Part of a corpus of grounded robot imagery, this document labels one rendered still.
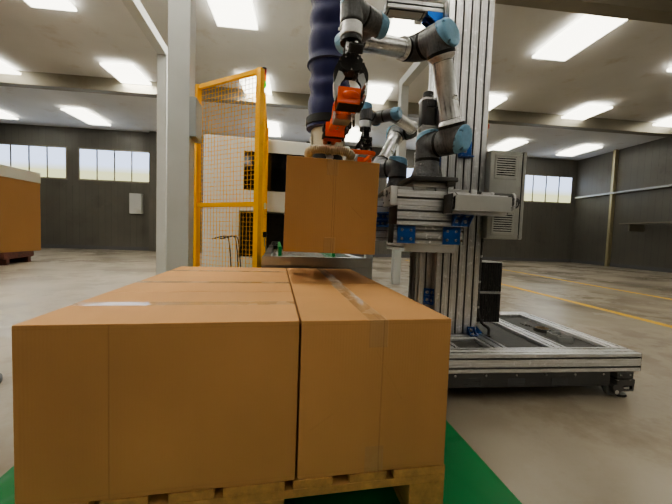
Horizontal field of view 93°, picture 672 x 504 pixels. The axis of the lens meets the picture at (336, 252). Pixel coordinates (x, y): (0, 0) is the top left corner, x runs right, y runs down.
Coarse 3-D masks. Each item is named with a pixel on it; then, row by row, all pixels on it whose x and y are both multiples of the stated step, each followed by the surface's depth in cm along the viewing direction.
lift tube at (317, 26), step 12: (312, 0) 158; (324, 0) 151; (336, 0) 151; (312, 12) 155; (324, 12) 151; (336, 12) 150; (312, 24) 157; (324, 24) 152; (336, 24) 151; (312, 36) 155; (324, 36) 151; (312, 48) 156; (324, 48) 152; (312, 60) 157
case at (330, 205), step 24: (288, 168) 133; (312, 168) 135; (336, 168) 136; (360, 168) 138; (288, 192) 134; (312, 192) 135; (336, 192) 137; (360, 192) 139; (288, 216) 135; (312, 216) 136; (336, 216) 138; (360, 216) 139; (288, 240) 135; (312, 240) 137; (336, 240) 138; (360, 240) 140
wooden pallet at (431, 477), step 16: (288, 480) 82; (304, 480) 80; (320, 480) 80; (336, 480) 83; (352, 480) 82; (368, 480) 83; (384, 480) 83; (400, 480) 84; (416, 480) 85; (432, 480) 86; (144, 496) 73; (160, 496) 76; (176, 496) 74; (192, 496) 75; (208, 496) 75; (224, 496) 76; (240, 496) 77; (256, 496) 78; (272, 496) 78; (288, 496) 79; (304, 496) 80; (400, 496) 91; (416, 496) 85; (432, 496) 86
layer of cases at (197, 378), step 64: (64, 320) 71; (128, 320) 73; (192, 320) 74; (256, 320) 76; (320, 320) 78; (384, 320) 81; (448, 320) 84; (64, 384) 69; (128, 384) 71; (192, 384) 74; (256, 384) 76; (320, 384) 79; (384, 384) 82; (64, 448) 69; (128, 448) 72; (192, 448) 74; (256, 448) 77; (320, 448) 80; (384, 448) 83
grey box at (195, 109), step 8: (192, 96) 244; (192, 104) 245; (200, 104) 259; (192, 112) 245; (200, 112) 259; (192, 120) 245; (200, 120) 259; (192, 128) 246; (200, 128) 260; (192, 136) 246; (200, 136) 260
